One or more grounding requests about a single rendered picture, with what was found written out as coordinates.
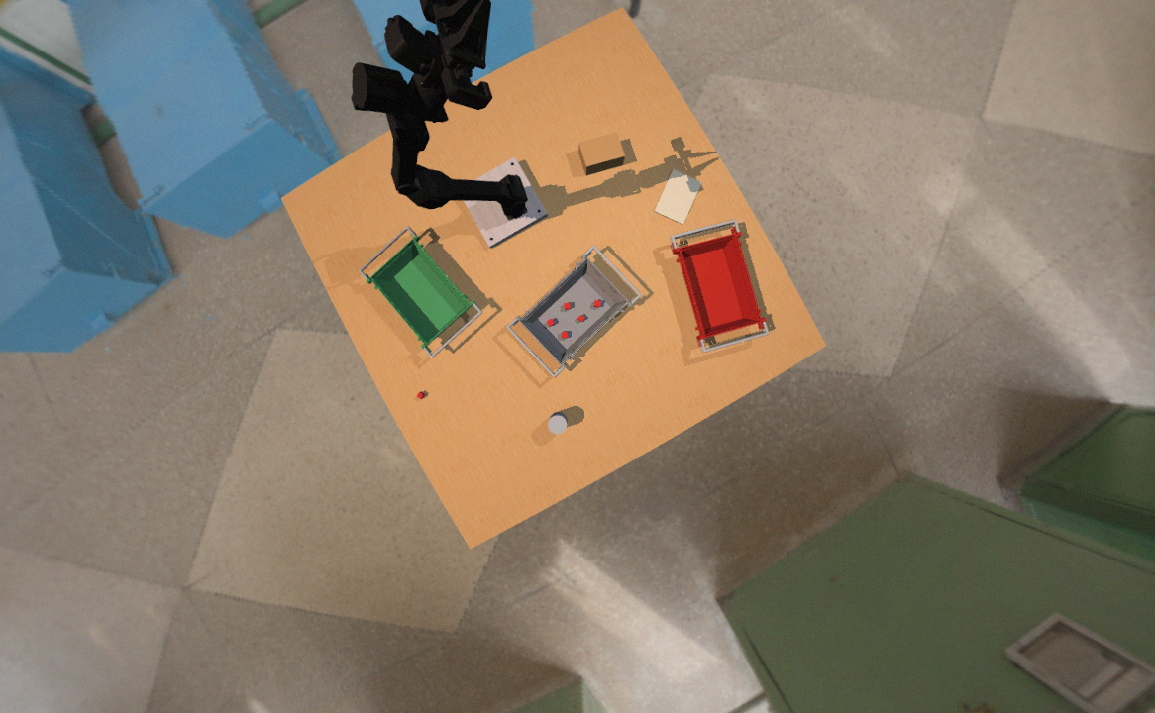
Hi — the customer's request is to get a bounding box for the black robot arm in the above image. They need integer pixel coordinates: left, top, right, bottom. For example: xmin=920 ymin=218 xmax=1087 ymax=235
xmin=351 ymin=15 xmax=528 ymax=221

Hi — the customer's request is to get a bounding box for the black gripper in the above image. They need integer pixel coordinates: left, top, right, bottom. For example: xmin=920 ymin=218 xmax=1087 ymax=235
xmin=413 ymin=0 xmax=493 ymax=110

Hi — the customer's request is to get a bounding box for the grey cylinder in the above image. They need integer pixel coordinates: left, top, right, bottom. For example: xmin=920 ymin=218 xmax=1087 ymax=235
xmin=547 ymin=413 xmax=568 ymax=435

